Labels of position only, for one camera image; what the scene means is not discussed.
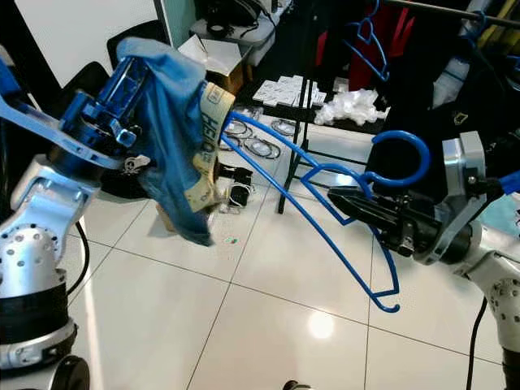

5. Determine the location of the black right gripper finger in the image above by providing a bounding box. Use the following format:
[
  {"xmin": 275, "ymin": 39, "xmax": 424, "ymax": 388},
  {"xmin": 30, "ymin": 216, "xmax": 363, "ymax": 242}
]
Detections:
[
  {"xmin": 327, "ymin": 185, "xmax": 403, "ymax": 214},
  {"xmin": 333, "ymin": 203, "xmax": 407, "ymax": 246}
]

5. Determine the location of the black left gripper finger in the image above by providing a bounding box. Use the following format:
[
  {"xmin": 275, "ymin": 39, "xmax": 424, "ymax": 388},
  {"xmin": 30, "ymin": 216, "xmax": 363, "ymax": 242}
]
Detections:
[{"xmin": 102, "ymin": 58, "xmax": 155, "ymax": 115}]

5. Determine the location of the blue plastic hanger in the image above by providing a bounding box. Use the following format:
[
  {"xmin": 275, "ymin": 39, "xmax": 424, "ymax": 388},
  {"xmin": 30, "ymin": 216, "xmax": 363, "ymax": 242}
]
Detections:
[
  {"xmin": 345, "ymin": 0, "xmax": 391, "ymax": 82},
  {"xmin": 219, "ymin": 114, "xmax": 431, "ymax": 314},
  {"xmin": 467, "ymin": 10, "xmax": 492, "ymax": 37}
]

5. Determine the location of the plain black bag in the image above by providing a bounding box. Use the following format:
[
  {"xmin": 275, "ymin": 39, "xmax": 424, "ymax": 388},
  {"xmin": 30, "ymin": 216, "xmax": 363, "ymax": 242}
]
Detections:
[
  {"xmin": 106, "ymin": 20, "xmax": 171, "ymax": 62},
  {"xmin": 61, "ymin": 61, "xmax": 111, "ymax": 106}
]

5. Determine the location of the light teal cloth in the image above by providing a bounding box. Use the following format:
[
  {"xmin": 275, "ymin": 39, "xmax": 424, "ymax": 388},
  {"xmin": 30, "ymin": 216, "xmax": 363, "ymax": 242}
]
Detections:
[{"xmin": 481, "ymin": 191, "xmax": 520, "ymax": 238}]

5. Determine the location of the black clothes rack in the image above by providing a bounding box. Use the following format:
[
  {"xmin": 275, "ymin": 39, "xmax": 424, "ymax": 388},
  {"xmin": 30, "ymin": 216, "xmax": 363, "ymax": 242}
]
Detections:
[{"xmin": 276, "ymin": 0, "xmax": 520, "ymax": 216}]

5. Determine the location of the open brown cardboard box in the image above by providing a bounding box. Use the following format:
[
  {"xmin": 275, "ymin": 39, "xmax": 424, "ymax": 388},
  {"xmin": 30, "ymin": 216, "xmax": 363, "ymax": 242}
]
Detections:
[{"xmin": 179, "ymin": 34, "xmax": 249, "ymax": 94}]

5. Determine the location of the heap of white plastic bags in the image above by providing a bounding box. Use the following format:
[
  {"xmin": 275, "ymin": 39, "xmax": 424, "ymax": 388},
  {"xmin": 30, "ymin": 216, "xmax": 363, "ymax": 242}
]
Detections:
[{"xmin": 313, "ymin": 88, "xmax": 389, "ymax": 127}]

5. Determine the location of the dark navy jacket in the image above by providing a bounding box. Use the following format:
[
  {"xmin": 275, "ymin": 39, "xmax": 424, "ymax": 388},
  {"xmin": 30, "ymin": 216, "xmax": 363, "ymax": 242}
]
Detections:
[{"xmin": 370, "ymin": 32, "xmax": 520, "ymax": 196}]

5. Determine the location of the pile of white packets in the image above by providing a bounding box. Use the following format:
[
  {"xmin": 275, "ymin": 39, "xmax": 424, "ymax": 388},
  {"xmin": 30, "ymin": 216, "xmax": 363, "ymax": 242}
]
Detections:
[{"xmin": 252, "ymin": 75, "xmax": 318, "ymax": 106}]

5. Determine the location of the white shirt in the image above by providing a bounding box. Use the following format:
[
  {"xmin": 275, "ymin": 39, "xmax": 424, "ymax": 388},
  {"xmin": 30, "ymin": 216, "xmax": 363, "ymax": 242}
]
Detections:
[{"xmin": 435, "ymin": 55, "xmax": 472, "ymax": 106}]

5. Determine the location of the red garment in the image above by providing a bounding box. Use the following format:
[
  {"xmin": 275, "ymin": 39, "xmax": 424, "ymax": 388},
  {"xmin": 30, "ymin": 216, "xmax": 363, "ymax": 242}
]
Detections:
[{"xmin": 317, "ymin": 4, "xmax": 415, "ymax": 94}]

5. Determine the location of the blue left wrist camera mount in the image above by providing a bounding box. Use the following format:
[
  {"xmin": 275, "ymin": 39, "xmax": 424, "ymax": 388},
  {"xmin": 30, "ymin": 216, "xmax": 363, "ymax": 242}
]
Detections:
[{"xmin": 0, "ymin": 61, "xmax": 135, "ymax": 171}]

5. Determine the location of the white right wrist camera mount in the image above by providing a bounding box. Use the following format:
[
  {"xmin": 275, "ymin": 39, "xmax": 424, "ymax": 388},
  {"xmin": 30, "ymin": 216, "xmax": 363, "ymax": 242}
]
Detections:
[{"xmin": 435, "ymin": 130, "xmax": 520, "ymax": 265}]

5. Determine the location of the black cable bundle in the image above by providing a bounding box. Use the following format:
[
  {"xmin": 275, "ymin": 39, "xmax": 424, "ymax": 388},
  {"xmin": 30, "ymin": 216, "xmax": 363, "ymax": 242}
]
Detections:
[{"xmin": 195, "ymin": 0, "xmax": 261, "ymax": 37}]

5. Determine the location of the bagged black cable coil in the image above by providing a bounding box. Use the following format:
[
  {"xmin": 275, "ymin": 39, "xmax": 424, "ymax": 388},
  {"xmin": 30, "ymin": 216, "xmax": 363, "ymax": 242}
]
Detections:
[
  {"xmin": 268, "ymin": 118, "xmax": 301, "ymax": 137},
  {"xmin": 244, "ymin": 136, "xmax": 285, "ymax": 159},
  {"xmin": 227, "ymin": 120, "xmax": 257, "ymax": 139}
]

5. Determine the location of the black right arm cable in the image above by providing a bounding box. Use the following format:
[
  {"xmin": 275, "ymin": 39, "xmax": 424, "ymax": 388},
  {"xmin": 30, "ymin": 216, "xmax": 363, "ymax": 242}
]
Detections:
[{"xmin": 465, "ymin": 297, "xmax": 488, "ymax": 390}]

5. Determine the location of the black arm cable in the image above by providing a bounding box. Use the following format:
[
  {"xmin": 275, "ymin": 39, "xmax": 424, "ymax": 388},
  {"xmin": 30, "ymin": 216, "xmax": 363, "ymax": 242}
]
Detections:
[
  {"xmin": 73, "ymin": 219, "xmax": 90, "ymax": 297},
  {"xmin": 465, "ymin": 297, "xmax": 488, "ymax": 390}
]

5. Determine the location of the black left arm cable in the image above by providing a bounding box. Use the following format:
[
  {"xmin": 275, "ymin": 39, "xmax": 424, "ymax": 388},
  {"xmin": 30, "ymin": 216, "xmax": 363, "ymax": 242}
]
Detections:
[{"xmin": 73, "ymin": 219, "xmax": 90, "ymax": 297}]

